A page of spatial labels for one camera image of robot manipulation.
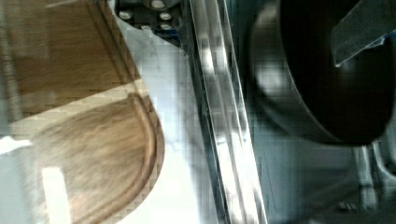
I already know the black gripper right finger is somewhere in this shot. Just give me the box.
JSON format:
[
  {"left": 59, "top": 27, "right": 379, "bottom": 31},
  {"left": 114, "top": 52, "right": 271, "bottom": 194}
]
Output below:
[{"left": 330, "top": 0, "right": 396, "bottom": 67}]

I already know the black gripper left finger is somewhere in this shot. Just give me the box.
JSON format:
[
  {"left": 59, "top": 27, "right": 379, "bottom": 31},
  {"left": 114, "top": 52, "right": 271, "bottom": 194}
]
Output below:
[{"left": 114, "top": 0, "right": 189, "bottom": 55}]

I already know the glass oven door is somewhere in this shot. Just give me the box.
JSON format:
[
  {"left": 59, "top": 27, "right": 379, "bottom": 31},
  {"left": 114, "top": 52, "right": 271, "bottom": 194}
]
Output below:
[{"left": 188, "top": 0, "right": 268, "bottom": 224}]

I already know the dark green bowl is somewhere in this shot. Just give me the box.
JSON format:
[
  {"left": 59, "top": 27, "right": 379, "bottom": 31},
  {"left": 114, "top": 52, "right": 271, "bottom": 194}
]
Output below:
[{"left": 247, "top": 0, "right": 395, "bottom": 146}]

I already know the wooden cutting board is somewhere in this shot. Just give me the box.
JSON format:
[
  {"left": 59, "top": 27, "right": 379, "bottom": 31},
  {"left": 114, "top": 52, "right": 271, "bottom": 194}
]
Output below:
[{"left": 1, "top": 0, "right": 164, "bottom": 224}]

